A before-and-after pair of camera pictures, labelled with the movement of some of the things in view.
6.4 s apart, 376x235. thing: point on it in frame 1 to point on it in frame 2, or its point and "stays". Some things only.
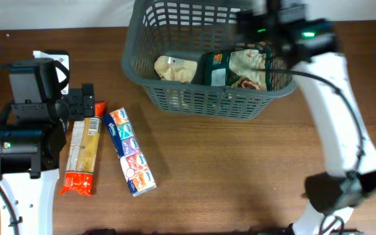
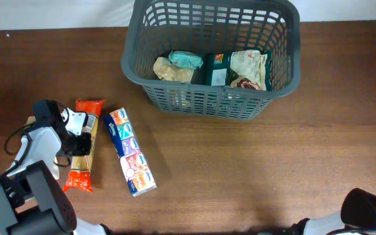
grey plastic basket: x=190 y=29 stays
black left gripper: x=78 y=105 to x=82 y=144
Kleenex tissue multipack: x=138 y=175 stays
